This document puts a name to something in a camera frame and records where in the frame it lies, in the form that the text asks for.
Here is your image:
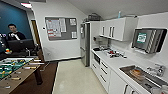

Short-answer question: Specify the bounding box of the white double-door base cabinet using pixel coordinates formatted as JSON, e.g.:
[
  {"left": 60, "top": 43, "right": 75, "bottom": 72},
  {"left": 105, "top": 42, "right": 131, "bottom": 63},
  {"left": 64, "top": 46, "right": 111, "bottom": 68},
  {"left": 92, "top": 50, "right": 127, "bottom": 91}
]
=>
[{"left": 107, "top": 69, "right": 143, "bottom": 94}]

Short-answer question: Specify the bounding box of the white paper sheet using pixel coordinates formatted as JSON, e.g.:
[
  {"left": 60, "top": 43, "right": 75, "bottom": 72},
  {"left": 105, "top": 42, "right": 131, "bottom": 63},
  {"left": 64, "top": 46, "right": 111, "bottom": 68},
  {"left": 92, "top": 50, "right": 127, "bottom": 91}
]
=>
[
  {"left": 68, "top": 18, "right": 77, "bottom": 27},
  {"left": 70, "top": 31, "right": 78, "bottom": 40},
  {"left": 46, "top": 18, "right": 61, "bottom": 40},
  {"left": 59, "top": 17, "right": 67, "bottom": 33}
]

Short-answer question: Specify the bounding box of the steel kitchen sink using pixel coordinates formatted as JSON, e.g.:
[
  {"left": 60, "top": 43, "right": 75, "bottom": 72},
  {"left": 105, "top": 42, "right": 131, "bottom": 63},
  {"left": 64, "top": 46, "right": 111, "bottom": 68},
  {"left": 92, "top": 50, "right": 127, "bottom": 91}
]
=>
[{"left": 118, "top": 64, "right": 168, "bottom": 94}]

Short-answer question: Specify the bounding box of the dark storage box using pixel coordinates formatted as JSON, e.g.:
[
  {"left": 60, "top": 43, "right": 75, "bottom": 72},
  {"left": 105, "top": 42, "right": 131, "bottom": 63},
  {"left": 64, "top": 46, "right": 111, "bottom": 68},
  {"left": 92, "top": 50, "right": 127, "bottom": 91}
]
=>
[{"left": 87, "top": 12, "right": 102, "bottom": 22}]

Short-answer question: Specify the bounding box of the stainless steel refrigerator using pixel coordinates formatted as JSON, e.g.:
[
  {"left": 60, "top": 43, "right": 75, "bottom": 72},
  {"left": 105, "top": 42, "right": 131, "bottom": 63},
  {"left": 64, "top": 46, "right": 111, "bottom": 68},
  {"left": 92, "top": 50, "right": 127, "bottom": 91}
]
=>
[{"left": 79, "top": 21, "right": 92, "bottom": 68}]

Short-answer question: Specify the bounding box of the framed wall board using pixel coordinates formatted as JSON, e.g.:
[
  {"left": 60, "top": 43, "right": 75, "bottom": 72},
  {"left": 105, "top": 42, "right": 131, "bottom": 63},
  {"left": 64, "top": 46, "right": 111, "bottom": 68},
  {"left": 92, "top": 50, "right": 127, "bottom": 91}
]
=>
[{"left": 44, "top": 16, "right": 79, "bottom": 42}]

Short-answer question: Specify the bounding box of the chrome sink faucet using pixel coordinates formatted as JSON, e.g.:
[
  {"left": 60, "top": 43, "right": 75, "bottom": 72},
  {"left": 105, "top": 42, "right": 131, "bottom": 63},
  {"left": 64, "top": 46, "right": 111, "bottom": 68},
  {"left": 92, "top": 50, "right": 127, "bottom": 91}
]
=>
[{"left": 145, "top": 63, "right": 167, "bottom": 78}]

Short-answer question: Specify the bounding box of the steel paper towel dispenser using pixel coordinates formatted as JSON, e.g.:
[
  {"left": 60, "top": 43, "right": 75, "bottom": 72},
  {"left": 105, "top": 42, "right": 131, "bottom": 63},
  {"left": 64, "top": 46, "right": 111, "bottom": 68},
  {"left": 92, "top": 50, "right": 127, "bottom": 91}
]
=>
[{"left": 131, "top": 27, "right": 168, "bottom": 55}]

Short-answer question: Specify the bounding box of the green foosball table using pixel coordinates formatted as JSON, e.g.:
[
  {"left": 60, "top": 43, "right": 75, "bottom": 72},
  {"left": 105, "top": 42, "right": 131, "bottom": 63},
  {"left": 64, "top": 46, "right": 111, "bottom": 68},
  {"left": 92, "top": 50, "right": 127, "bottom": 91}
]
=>
[{"left": 0, "top": 56, "right": 46, "bottom": 94}]

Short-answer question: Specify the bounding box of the black wheeled cart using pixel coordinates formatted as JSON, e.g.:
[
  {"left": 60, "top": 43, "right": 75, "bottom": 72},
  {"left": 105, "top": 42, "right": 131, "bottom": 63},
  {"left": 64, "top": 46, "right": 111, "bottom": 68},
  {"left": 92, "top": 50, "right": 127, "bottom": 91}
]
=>
[{"left": 5, "top": 38, "right": 37, "bottom": 58}]

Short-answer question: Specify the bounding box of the blue spray bottle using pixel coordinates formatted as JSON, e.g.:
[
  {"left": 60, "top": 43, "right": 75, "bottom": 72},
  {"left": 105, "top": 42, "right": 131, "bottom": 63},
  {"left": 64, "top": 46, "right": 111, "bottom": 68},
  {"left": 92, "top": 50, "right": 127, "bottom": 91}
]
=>
[{"left": 117, "top": 10, "right": 123, "bottom": 19}]

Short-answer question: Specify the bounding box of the person in dark shirt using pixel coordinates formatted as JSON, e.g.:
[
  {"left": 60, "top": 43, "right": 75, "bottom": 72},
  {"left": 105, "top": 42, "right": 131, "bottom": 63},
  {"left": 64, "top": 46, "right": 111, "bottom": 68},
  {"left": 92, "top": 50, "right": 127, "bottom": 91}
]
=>
[{"left": 5, "top": 23, "right": 28, "bottom": 44}]

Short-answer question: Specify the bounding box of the rectangular ceiling light panel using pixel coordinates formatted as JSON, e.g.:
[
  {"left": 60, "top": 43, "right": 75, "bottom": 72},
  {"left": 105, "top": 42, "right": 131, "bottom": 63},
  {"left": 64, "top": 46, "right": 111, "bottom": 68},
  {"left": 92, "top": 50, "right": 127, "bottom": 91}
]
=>
[{"left": 19, "top": 2, "right": 33, "bottom": 9}]

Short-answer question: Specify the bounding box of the white wall cabinet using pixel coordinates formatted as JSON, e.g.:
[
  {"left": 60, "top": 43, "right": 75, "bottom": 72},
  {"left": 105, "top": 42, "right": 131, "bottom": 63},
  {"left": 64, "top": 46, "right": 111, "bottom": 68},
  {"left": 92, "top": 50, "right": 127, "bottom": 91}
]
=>
[{"left": 98, "top": 16, "right": 140, "bottom": 43}]

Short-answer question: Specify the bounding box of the white drawer cabinet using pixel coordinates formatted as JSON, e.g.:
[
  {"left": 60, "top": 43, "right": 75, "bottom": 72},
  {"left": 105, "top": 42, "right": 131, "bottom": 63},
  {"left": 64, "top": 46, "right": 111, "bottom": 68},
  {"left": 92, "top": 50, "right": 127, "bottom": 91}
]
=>
[{"left": 90, "top": 49, "right": 111, "bottom": 94}]

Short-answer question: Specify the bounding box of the orange food container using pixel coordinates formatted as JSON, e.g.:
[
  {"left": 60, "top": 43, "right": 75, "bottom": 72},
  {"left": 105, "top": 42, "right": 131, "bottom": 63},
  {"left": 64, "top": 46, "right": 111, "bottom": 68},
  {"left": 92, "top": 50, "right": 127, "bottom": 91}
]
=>
[{"left": 129, "top": 68, "right": 144, "bottom": 80}]

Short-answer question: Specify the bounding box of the brown wooden door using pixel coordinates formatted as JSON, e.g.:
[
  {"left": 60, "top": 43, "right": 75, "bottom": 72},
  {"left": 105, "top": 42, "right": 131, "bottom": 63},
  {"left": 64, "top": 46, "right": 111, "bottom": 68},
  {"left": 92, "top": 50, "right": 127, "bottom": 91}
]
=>
[{"left": 30, "top": 19, "right": 42, "bottom": 52}]

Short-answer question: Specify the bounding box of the white paper note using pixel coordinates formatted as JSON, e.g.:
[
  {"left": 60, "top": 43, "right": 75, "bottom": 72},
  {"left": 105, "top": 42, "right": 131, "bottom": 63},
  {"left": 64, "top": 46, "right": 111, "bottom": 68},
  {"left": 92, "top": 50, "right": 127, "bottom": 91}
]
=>
[{"left": 79, "top": 26, "right": 85, "bottom": 36}]

